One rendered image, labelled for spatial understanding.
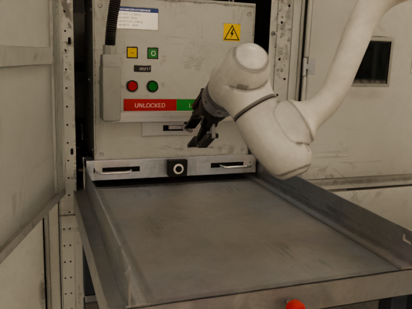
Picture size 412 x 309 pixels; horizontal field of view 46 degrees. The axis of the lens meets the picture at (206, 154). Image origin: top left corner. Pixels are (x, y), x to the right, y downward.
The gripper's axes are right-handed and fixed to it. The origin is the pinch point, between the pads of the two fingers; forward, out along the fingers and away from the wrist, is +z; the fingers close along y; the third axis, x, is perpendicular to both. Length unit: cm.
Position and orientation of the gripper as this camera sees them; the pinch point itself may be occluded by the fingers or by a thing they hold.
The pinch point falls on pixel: (194, 132)
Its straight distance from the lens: 132.3
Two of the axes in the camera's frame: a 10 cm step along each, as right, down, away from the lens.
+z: -3.0, 3.2, 9.0
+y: 1.4, 9.5, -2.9
